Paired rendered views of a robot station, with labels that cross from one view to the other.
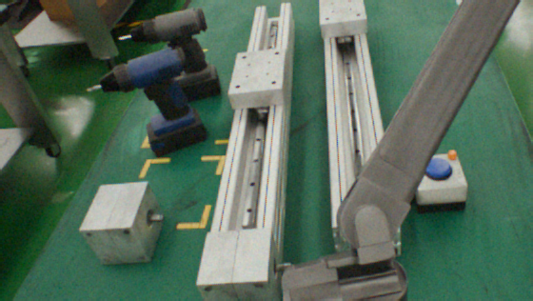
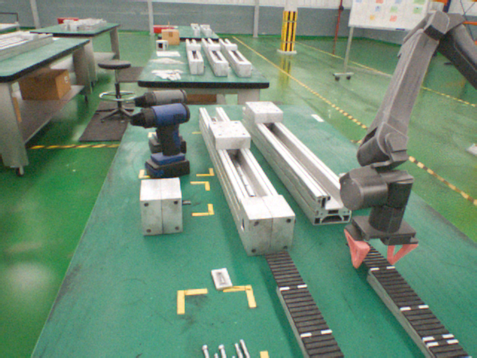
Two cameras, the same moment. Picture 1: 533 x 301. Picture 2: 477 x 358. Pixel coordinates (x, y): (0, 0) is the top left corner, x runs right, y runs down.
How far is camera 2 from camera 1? 0.49 m
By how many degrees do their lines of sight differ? 21
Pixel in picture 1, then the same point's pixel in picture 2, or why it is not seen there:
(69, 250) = (109, 230)
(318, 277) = (367, 173)
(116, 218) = (167, 194)
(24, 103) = not seen: outside the picture
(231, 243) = (260, 201)
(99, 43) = (13, 153)
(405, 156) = (399, 116)
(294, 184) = not seen: hidden behind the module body
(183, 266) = (209, 233)
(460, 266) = not seen: hidden behind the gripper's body
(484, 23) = (419, 63)
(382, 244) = (402, 152)
